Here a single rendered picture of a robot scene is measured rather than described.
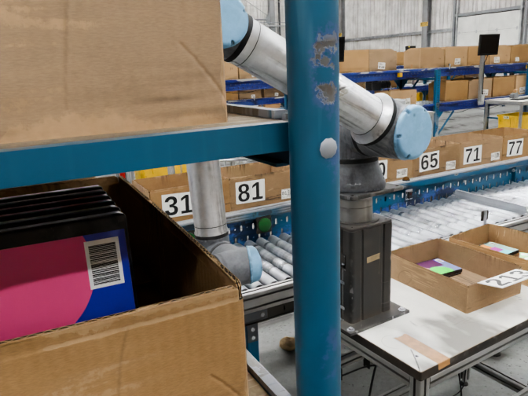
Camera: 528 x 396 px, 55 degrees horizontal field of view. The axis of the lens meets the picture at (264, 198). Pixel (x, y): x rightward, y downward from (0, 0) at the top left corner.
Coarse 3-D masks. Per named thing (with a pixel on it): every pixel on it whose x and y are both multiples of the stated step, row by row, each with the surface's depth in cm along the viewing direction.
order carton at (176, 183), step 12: (144, 180) 253; (156, 180) 256; (168, 180) 259; (180, 180) 262; (228, 180) 243; (156, 192) 227; (168, 192) 230; (180, 192) 232; (228, 192) 244; (156, 204) 228; (228, 204) 245; (180, 216) 235; (192, 216) 238
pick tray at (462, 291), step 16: (432, 240) 208; (400, 256) 200; (416, 256) 205; (432, 256) 210; (448, 256) 206; (464, 256) 199; (480, 256) 192; (400, 272) 192; (416, 272) 184; (432, 272) 177; (464, 272) 197; (480, 272) 193; (496, 272) 187; (416, 288) 185; (432, 288) 178; (448, 288) 172; (464, 288) 166; (480, 288) 168; (496, 288) 172; (512, 288) 177; (448, 304) 173; (464, 304) 167; (480, 304) 169
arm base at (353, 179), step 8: (344, 160) 154; (352, 160) 153; (360, 160) 153; (368, 160) 154; (376, 160) 156; (344, 168) 154; (352, 168) 154; (360, 168) 153; (368, 168) 154; (376, 168) 156; (344, 176) 154; (352, 176) 154; (360, 176) 153; (368, 176) 153; (376, 176) 155; (344, 184) 154; (352, 184) 154; (360, 184) 153; (368, 184) 153; (376, 184) 154; (384, 184) 158; (344, 192) 154; (352, 192) 153
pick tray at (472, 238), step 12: (480, 228) 221; (492, 228) 223; (504, 228) 218; (456, 240) 207; (468, 240) 218; (480, 240) 223; (492, 240) 224; (504, 240) 219; (516, 240) 215; (492, 252) 194
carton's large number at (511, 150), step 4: (508, 140) 334; (512, 140) 335; (516, 140) 337; (520, 140) 339; (508, 144) 334; (512, 144) 336; (516, 144) 338; (520, 144) 340; (508, 148) 335; (512, 148) 337; (516, 148) 339; (520, 148) 341; (508, 152) 336; (512, 152) 338; (516, 152) 340; (520, 152) 342
